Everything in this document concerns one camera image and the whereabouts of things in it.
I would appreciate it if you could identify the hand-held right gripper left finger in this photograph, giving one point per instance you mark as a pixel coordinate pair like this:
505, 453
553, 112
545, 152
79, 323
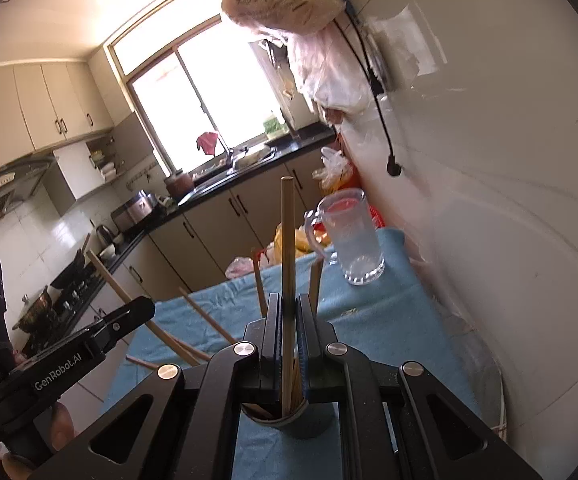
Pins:
274, 350

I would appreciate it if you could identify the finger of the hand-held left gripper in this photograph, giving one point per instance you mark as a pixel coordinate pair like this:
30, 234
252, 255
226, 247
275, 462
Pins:
129, 317

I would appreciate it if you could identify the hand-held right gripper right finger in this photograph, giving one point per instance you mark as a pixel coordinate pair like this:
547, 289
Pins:
304, 350

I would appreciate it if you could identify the long wooden chopstick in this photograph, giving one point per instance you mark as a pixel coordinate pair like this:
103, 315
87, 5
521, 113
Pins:
141, 361
104, 273
287, 260
204, 314
259, 280

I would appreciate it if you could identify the dark chopstick holder cup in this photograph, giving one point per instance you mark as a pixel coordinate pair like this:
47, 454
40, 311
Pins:
314, 422

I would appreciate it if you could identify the person's left hand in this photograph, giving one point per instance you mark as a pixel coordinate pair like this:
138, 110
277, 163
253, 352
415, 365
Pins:
64, 422

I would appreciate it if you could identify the gas stove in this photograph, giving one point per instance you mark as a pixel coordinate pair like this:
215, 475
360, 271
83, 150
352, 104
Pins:
69, 305

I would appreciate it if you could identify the white bowl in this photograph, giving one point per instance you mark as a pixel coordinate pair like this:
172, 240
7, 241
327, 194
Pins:
108, 250

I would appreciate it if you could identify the black wok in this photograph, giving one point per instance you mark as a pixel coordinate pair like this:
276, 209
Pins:
71, 274

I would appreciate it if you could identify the blue table cloth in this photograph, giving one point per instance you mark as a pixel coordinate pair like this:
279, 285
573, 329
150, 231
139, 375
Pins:
379, 320

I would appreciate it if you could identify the steel kettle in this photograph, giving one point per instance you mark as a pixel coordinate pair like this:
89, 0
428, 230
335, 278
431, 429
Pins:
104, 234

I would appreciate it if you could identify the pink and white plastic bag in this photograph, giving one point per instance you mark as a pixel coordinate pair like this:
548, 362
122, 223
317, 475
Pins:
241, 268

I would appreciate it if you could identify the yellow plastic bag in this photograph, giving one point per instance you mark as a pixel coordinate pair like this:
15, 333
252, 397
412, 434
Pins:
300, 242

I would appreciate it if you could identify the steel rice cooker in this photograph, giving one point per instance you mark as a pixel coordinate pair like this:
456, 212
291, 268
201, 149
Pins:
136, 210

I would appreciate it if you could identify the glass mug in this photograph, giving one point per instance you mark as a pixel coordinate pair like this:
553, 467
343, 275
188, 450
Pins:
356, 245

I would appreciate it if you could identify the beige kitchen base cabinets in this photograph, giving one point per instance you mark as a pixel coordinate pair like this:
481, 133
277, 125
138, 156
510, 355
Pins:
219, 225

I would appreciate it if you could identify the brown cooking pot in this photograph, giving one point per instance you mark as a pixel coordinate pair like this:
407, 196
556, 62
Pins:
178, 185

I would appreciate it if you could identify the red plastic basin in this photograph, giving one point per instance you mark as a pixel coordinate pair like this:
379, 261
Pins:
376, 219

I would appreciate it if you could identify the range hood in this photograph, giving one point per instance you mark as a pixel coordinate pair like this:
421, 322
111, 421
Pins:
6, 185

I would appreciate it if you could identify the orange trash bin with bag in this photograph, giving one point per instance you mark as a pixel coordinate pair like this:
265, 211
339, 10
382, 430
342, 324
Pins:
334, 165

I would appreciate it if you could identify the sink faucet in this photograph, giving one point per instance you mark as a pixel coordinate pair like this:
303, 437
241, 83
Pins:
230, 157

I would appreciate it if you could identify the steel sink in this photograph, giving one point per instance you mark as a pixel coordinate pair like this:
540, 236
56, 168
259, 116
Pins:
249, 160

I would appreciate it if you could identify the pink cloth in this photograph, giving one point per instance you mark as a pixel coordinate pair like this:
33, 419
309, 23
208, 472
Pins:
208, 142

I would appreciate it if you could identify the black kitchen countertop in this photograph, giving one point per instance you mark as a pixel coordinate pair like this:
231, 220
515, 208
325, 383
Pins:
299, 140

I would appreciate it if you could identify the green packet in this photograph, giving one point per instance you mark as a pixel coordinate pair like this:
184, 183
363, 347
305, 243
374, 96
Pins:
271, 126

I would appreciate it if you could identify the beige upper cabinets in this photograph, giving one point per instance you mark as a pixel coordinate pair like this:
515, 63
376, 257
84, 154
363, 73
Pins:
29, 105

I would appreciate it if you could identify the kitchen window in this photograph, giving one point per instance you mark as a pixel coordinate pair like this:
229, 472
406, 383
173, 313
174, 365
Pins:
184, 85

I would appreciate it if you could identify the bundle of hanging plastic bags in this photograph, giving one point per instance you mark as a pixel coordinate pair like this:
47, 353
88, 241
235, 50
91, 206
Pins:
329, 72

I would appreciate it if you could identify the white power strip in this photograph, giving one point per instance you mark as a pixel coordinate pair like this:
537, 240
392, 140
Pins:
376, 60

